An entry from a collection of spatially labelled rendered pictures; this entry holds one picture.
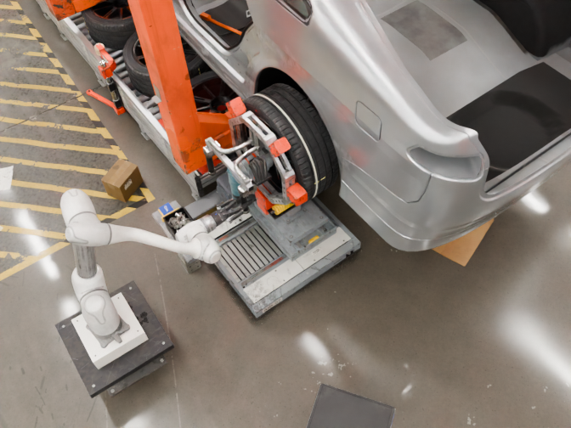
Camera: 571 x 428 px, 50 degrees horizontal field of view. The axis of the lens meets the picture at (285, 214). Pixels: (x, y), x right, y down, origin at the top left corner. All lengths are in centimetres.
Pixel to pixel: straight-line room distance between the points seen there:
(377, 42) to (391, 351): 187
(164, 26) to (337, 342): 202
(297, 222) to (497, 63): 154
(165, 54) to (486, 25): 196
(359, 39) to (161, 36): 100
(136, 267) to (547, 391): 260
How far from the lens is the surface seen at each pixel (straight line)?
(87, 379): 355
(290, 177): 318
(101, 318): 331
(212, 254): 300
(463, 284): 403
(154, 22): 308
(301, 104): 323
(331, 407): 325
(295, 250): 387
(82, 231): 286
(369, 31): 271
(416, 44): 381
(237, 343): 377
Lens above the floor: 344
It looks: 55 degrees down
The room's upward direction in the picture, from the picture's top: 4 degrees counter-clockwise
